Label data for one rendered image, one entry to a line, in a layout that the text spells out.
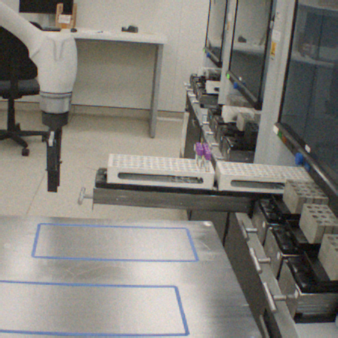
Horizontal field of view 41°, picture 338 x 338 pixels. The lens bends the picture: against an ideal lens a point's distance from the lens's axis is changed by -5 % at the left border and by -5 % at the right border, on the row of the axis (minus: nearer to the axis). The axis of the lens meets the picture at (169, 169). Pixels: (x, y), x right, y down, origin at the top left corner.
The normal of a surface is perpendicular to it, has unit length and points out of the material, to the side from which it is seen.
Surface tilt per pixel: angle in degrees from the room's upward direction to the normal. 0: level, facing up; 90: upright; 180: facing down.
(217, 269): 0
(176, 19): 90
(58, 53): 81
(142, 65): 90
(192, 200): 90
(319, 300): 90
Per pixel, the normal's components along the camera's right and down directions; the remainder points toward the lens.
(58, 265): 0.10, -0.93
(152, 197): 0.06, 0.37
